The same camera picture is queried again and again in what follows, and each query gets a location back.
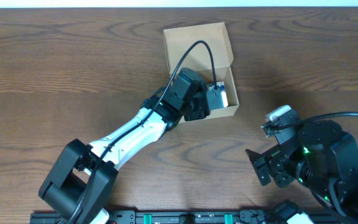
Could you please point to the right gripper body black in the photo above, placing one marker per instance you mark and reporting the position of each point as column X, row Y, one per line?
column 262, row 168

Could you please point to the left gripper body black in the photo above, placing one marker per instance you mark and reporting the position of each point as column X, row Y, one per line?
column 214, row 98

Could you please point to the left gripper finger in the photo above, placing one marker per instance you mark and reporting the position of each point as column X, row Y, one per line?
column 217, row 99
column 192, row 114

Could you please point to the blue white staples box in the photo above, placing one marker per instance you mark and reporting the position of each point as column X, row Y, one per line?
column 219, row 85

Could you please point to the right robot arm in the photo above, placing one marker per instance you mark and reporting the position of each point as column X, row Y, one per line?
column 317, row 153

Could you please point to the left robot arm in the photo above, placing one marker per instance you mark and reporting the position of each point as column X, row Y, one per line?
column 80, row 181

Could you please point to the green clamp right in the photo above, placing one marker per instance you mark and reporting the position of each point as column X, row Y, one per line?
column 228, row 219

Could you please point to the green clamp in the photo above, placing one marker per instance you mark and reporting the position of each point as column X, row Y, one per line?
column 228, row 219
column 147, row 219

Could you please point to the green clamp left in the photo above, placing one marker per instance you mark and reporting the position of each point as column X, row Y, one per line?
column 147, row 219

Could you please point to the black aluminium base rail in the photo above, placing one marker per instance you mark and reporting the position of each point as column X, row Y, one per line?
column 130, row 216

